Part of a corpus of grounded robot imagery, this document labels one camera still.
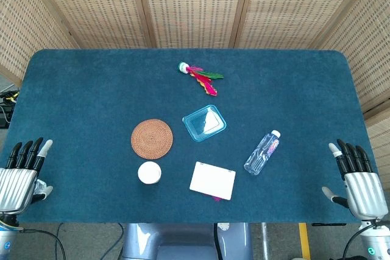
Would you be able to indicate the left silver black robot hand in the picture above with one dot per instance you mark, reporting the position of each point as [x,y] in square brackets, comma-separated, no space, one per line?
[16,182]

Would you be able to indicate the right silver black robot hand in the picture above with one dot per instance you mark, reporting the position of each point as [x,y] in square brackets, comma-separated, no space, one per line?
[364,188]

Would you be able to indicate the white paper cup green flower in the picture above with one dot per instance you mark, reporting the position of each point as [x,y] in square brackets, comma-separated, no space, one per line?
[149,173]

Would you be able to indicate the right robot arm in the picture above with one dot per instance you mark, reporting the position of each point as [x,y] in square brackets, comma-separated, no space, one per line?
[373,238]

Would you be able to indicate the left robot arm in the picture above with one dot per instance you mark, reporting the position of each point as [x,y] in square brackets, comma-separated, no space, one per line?
[7,241]

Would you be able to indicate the round woven rattan coaster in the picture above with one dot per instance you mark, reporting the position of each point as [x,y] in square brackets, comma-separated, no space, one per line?
[151,139]

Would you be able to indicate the woven bamboo folding screen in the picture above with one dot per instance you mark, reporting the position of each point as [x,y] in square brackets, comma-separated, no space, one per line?
[195,7]

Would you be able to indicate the clear plastic water bottle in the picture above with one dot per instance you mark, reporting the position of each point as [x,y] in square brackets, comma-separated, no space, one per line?
[262,153]

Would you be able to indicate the metal table leg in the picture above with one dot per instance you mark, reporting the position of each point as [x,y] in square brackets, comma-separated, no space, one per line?
[264,241]

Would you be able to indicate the blue carpet table cloth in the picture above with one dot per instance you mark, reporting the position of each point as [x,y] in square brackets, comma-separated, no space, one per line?
[91,95]

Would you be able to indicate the pink feather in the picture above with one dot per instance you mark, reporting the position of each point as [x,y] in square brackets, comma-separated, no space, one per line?
[217,198]

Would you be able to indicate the white flat plastic box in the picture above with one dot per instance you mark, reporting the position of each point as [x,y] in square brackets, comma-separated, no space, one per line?
[212,180]

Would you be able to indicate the blue clear plastic container lid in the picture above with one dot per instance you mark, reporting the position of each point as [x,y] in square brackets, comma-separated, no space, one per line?
[203,123]

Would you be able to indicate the grey blue robot torso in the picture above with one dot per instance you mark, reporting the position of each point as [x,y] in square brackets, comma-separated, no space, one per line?
[182,241]

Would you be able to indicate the colourful feather shuttlecock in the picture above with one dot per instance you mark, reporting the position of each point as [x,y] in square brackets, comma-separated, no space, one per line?
[202,77]

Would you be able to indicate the yellow post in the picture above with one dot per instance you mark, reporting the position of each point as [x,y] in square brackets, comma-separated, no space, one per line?
[304,241]

